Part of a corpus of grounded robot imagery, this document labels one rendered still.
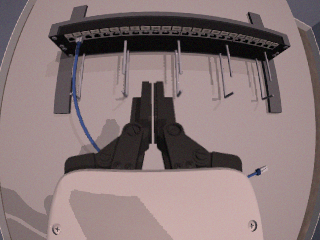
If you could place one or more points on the blue patch cord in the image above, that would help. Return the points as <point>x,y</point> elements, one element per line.
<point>77,108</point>

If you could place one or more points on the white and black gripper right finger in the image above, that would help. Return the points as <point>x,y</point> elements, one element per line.
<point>182,151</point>

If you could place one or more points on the white ethernet plug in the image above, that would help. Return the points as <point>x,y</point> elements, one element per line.
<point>261,170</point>

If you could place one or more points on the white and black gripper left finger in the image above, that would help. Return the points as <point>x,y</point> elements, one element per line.
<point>127,151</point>

